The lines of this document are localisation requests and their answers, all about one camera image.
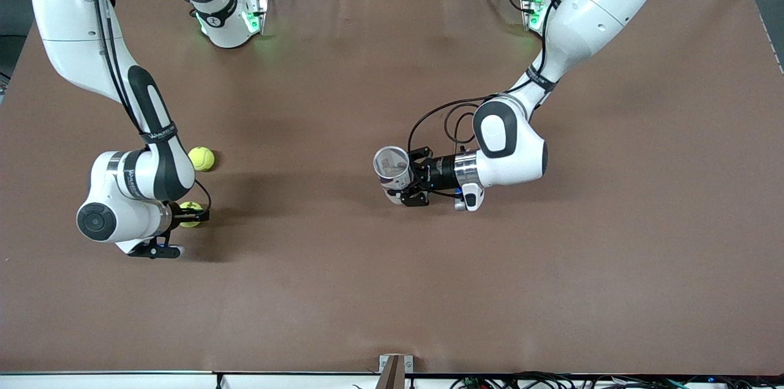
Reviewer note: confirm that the white table edge rail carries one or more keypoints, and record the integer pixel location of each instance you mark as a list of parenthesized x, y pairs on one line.
[(122, 381)]

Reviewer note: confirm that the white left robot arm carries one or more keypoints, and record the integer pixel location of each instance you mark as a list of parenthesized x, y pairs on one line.
[(600, 3)]

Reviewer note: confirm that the metal table edge bracket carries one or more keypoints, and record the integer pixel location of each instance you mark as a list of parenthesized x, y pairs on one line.
[(395, 370)]

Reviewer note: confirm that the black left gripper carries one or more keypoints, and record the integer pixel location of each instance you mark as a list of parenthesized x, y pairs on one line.
[(440, 180)]

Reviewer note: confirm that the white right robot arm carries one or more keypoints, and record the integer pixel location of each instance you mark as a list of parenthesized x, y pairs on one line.
[(73, 21)]

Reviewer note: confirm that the clear plastic tennis ball can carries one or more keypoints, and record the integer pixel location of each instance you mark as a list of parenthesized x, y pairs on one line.
[(398, 184)]

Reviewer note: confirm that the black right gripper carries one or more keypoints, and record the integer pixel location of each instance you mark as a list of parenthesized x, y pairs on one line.
[(176, 215)]

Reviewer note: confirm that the large table cover sheet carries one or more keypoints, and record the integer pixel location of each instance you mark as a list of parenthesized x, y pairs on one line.
[(392, 285)]

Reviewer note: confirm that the yellow-green tennis ball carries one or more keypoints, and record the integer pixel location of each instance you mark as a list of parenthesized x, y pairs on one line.
[(203, 158), (190, 205)]

